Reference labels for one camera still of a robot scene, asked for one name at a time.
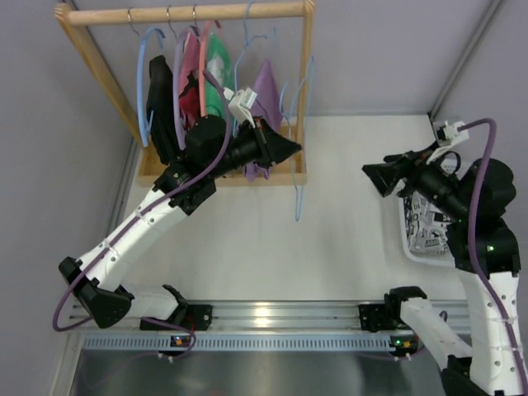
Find black white patterned trousers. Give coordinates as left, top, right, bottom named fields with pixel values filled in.
left=406, top=160, right=465, bottom=257

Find blue wire hanger with purple garment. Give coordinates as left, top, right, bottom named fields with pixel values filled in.
left=233, top=1, right=278, bottom=100

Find black garment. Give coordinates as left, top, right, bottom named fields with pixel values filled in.
left=146, top=55, right=181, bottom=166

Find blue wire trouser hanger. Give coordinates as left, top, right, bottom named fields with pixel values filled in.
left=279, top=55, right=317, bottom=223

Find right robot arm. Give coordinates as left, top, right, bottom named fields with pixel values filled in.
left=362, top=149, right=527, bottom=395

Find green tie-dye garment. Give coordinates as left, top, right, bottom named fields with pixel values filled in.
left=205, top=33, right=234, bottom=119

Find pink red patterned garment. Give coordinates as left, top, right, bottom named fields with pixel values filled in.
left=177, top=26, right=200, bottom=141

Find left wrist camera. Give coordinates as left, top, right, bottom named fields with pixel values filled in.
left=224, top=87, right=257, bottom=125

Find white plastic basket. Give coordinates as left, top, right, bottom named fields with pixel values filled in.
left=398, top=158, right=471, bottom=268

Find light blue plastic hanger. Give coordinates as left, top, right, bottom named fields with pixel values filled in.
left=136, top=26, right=165, bottom=148

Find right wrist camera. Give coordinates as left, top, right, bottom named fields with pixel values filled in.
left=426, top=121, right=469, bottom=164

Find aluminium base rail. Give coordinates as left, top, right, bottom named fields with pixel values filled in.
left=76, top=301, right=417, bottom=354

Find lilac plastic hanger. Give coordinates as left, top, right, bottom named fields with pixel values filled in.
left=172, top=26, right=200, bottom=150

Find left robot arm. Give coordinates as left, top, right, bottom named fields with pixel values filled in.
left=59, top=115, right=302, bottom=328

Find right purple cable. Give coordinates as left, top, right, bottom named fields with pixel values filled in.
left=457, top=118, right=523, bottom=364

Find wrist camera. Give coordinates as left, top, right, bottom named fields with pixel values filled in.
left=426, top=121, right=469, bottom=164
left=224, top=87, right=257, bottom=125

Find wooden clothes rack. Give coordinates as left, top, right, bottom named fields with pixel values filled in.
left=54, top=1, right=315, bottom=187

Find purple garment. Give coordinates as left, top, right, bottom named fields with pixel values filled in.
left=243, top=59, right=282, bottom=182

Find salmon pink plastic hanger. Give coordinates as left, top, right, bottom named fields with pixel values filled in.
left=198, top=20, right=225, bottom=116

